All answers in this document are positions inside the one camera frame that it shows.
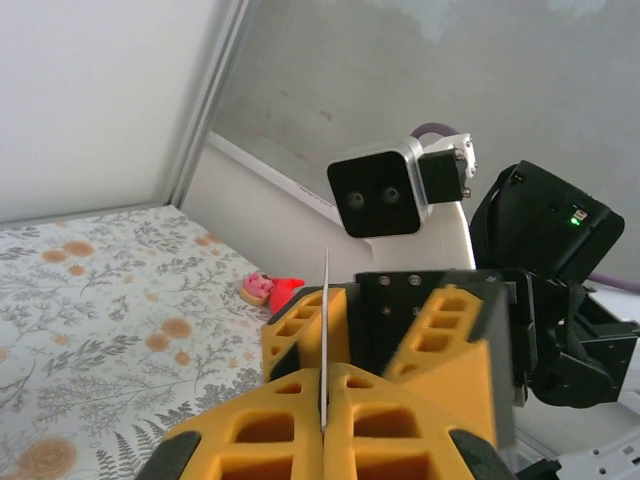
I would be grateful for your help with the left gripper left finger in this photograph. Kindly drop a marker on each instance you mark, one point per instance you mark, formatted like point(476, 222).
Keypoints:
point(250, 435)

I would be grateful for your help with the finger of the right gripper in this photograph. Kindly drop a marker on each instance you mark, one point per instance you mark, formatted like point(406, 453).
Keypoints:
point(295, 340)
point(450, 360)

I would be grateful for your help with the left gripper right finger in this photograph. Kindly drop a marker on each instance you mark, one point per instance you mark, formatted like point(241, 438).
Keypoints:
point(400, 435)

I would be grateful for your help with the thin white card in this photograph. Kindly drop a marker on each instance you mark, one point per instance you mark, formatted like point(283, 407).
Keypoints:
point(325, 325)

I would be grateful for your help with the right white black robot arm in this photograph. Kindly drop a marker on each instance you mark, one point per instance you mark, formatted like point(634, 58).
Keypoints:
point(450, 240)

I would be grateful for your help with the red plush toy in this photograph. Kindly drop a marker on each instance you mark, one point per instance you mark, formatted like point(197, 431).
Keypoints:
point(282, 295)

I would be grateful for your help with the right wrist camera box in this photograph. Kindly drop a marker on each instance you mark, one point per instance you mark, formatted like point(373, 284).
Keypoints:
point(375, 195)

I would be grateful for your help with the aluminium frame bar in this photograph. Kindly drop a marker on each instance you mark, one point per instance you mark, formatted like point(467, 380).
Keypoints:
point(211, 100)

